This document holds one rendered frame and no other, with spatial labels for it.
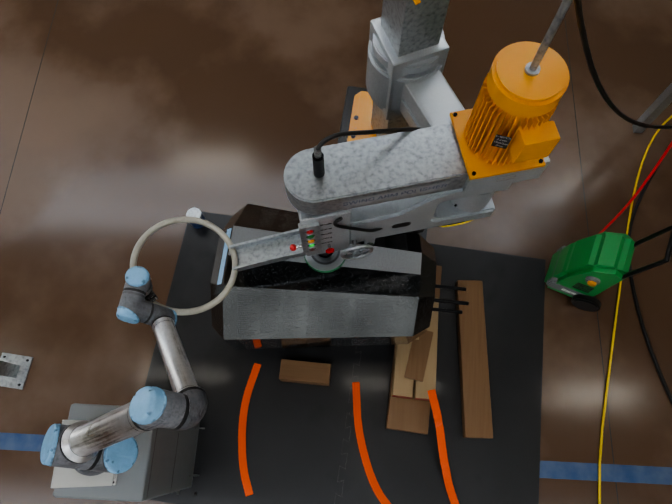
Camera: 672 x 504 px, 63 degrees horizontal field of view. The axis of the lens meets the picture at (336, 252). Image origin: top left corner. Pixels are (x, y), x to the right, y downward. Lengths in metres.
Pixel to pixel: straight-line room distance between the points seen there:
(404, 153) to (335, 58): 2.44
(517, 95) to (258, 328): 1.77
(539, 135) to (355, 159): 0.63
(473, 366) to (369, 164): 1.80
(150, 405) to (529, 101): 1.47
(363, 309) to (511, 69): 1.46
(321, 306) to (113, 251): 1.69
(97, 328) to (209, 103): 1.77
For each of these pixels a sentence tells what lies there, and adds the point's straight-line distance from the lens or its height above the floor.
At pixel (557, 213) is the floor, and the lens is 4.04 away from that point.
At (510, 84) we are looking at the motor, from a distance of 1.77.
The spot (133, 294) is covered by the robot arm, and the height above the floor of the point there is 1.35.
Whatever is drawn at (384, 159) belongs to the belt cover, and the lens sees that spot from 2.03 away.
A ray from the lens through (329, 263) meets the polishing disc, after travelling 2.75.
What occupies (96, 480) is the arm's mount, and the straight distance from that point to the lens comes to 2.71.
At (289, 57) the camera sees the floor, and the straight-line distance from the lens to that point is 4.44.
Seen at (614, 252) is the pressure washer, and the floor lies 0.57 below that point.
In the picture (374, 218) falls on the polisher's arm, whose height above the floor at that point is 1.36.
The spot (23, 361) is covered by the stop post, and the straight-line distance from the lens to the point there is 3.99.
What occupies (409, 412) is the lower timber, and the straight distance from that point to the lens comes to 3.37.
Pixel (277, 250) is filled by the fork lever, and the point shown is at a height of 0.98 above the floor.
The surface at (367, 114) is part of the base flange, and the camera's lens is 3.20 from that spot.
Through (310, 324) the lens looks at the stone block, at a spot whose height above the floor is 0.66.
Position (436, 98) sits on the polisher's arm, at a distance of 2.47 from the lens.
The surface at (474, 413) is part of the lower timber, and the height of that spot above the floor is 0.09.
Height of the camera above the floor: 3.45
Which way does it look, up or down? 71 degrees down
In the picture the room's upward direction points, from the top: 1 degrees counter-clockwise
